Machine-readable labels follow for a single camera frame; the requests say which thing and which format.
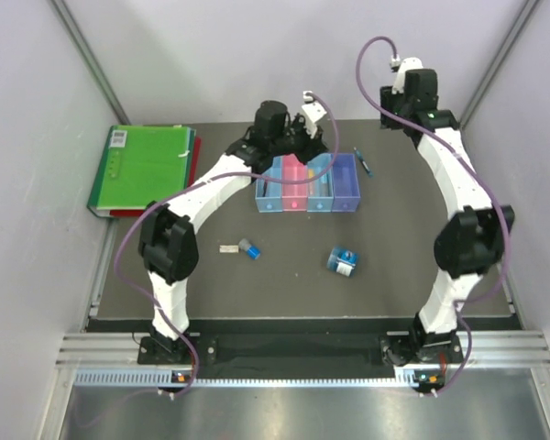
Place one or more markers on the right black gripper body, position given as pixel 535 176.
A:
pixel 393 102

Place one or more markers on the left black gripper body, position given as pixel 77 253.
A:
pixel 301 145

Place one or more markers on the orange highlighter marker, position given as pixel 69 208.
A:
pixel 310 175

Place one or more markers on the light blue clear highlighter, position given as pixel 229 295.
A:
pixel 324 186

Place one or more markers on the medium blue drawer bin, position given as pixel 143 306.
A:
pixel 318 203

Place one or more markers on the pink drawer bin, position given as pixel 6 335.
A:
pixel 294 196

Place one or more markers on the blue pen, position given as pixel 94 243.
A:
pixel 363 162

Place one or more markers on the light blue drawer bin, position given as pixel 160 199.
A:
pixel 273 202

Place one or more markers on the green plastic folder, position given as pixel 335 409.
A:
pixel 140 164

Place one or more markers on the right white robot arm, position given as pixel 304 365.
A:
pixel 471 242

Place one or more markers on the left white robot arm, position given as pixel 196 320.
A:
pixel 167 241

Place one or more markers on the blue ink bottle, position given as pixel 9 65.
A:
pixel 342 261

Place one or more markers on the small staples box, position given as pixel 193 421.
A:
pixel 228 249

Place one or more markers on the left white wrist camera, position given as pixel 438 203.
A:
pixel 312 112

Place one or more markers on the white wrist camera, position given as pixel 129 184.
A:
pixel 400 68
pixel 312 112

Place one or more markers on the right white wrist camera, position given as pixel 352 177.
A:
pixel 400 68

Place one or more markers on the right aluminium frame post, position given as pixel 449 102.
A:
pixel 503 50

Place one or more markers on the aluminium frame post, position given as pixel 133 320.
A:
pixel 89 59
pixel 503 50

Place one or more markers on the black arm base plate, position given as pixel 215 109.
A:
pixel 224 349

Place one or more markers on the left aluminium frame post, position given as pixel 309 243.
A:
pixel 89 59

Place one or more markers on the aluminium front rail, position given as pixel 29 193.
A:
pixel 486 349

